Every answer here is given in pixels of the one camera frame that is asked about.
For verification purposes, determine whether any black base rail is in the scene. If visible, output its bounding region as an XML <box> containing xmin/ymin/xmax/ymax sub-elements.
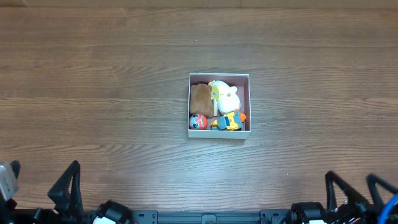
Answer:
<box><xmin>0</xmin><ymin>200</ymin><xmax>398</xmax><ymax>224</ymax></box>

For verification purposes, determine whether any white box with pink interior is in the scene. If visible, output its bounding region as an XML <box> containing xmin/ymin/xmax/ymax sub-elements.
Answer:
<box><xmin>187</xmin><ymin>73</ymin><xmax>252</xmax><ymax>139</ymax></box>

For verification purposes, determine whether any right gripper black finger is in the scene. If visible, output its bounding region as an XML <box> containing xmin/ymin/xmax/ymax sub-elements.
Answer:
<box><xmin>325</xmin><ymin>170</ymin><xmax>369</xmax><ymax>212</ymax></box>
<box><xmin>365</xmin><ymin>173</ymin><xmax>398</xmax><ymax>208</ymax></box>

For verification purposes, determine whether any brown plush toy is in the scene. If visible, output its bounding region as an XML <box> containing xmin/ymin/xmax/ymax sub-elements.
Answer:
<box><xmin>189</xmin><ymin>83</ymin><xmax>214</xmax><ymax>118</ymax></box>

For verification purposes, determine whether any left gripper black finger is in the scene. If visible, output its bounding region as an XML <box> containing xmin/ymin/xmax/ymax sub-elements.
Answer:
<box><xmin>47</xmin><ymin>161</ymin><xmax>83</xmax><ymax>215</ymax></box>
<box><xmin>10</xmin><ymin>160</ymin><xmax>21</xmax><ymax>180</ymax></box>

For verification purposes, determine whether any white plush duck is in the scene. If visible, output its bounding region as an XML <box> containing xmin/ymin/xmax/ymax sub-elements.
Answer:
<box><xmin>208</xmin><ymin>80</ymin><xmax>247</xmax><ymax>117</ymax></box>

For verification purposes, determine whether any orange toy ball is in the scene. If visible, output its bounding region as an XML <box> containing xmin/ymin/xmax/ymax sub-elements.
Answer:
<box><xmin>189</xmin><ymin>113</ymin><xmax>208</xmax><ymax>130</ymax></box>

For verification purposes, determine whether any yellow toy truck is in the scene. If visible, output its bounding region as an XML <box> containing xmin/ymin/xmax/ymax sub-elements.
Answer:
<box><xmin>211</xmin><ymin>111</ymin><xmax>246</xmax><ymax>131</ymax></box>

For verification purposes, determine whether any yellow wooden rattle drum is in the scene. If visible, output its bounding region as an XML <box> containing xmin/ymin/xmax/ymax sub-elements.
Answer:
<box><xmin>211</xmin><ymin>85</ymin><xmax>220</xmax><ymax>116</ymax></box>

